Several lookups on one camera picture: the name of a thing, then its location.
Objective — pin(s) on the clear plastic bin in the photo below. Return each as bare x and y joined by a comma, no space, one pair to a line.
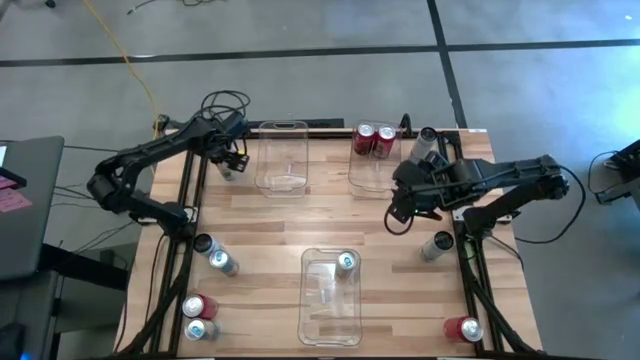
370,175
280,170
325,310

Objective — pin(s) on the grey side desk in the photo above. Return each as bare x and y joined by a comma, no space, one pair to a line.
35,225

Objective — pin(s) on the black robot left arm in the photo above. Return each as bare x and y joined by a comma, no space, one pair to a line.
145,150

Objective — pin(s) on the black equipment box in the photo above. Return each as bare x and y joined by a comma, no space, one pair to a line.
627,160

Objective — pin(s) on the white Celsius can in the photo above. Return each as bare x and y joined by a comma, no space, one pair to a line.
206,245
226,172
436,246
424,144

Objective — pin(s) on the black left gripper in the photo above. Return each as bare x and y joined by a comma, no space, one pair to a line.
227,132

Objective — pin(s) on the red Coke Zero can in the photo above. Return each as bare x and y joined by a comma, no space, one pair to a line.
462,329
200,306
385,141
365,137

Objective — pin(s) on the dark equipment cart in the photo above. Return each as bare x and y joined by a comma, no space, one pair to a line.
80,267

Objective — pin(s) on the white table label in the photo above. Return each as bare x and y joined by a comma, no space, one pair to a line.
478,130

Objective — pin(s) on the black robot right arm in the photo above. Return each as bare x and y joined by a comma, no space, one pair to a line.
510,172

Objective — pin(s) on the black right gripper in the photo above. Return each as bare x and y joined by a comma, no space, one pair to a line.
420,182

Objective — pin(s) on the black caster wheel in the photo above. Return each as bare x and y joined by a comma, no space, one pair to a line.
50,3

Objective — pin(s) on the pink sticky note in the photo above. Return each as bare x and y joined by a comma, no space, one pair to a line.
12,201

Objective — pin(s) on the blue silver Red Bull can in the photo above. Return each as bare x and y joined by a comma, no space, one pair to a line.
223,262
200,329
346,264

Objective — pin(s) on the black table clamp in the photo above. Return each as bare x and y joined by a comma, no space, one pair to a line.
406,122

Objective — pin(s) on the black aluminium table frame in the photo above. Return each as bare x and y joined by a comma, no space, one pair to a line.
327,134

